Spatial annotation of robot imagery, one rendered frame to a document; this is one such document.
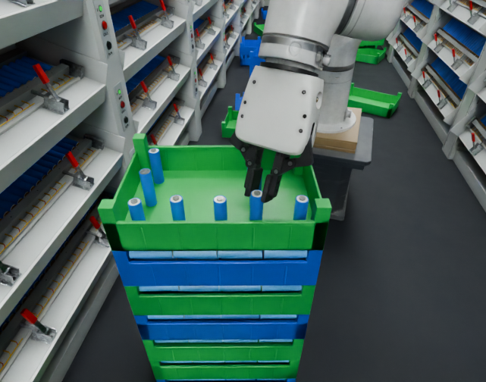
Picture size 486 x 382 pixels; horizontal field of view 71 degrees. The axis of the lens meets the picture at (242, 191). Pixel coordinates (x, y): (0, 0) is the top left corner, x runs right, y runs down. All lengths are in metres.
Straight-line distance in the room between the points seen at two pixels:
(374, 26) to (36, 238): 0.67
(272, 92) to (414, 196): 1.13
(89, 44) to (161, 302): 0.58
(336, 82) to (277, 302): 0.71
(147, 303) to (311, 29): 0.47
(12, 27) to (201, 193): 0.39
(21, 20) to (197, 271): 0.49
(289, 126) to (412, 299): 0.80
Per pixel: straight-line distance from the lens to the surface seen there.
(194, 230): 0.47
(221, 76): 2.32
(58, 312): 0.89
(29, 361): 0.85
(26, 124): 0.74
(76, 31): 0.89
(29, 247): 0.76
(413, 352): 1.04
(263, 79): 0.45
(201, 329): 0.66
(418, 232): 1.35
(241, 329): 0.66
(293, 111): 0.43
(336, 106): 1.14
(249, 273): 0.53
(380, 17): 0.47
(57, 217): 0.81
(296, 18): 0.43
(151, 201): 0.57
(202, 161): 0.63
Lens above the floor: 0.85
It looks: 38 degrees down
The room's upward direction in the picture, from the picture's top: straight up
